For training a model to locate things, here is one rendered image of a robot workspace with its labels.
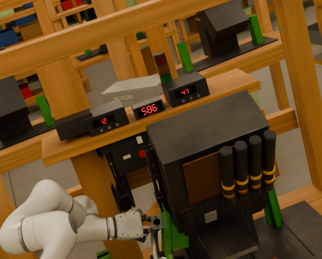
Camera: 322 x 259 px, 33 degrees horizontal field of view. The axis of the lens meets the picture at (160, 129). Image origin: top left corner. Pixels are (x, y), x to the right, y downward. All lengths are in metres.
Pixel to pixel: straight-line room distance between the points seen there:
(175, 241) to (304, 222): 0.63
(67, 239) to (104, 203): 0.78
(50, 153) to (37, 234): 0.59
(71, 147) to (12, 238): 0.59
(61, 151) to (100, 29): 0.49
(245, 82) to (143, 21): 0.47
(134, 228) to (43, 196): 0.49
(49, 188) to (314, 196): 1.34
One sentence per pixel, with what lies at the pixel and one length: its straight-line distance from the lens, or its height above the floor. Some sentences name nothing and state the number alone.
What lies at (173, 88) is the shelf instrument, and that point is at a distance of 2.10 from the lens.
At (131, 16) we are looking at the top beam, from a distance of 2.11.
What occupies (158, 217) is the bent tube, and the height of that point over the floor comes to 1.21.
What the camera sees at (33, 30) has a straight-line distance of 8.77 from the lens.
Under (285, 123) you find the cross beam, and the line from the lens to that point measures 2.50.
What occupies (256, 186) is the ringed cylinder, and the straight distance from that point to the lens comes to 1.83.
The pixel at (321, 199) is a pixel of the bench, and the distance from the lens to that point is 2.55.
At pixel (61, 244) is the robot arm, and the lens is 1.53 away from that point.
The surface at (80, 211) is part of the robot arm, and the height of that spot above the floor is 1.42.
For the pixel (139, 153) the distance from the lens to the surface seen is 2.12.
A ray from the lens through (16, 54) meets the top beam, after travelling 2.10.
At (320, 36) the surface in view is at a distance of 6.99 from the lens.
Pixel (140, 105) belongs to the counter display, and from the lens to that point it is 2.10.
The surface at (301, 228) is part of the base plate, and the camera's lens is 2.35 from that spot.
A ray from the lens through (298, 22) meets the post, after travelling 2.33.
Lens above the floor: 2.22
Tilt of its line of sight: 20 degrees down
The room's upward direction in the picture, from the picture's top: 18 degrees counter-clockwise
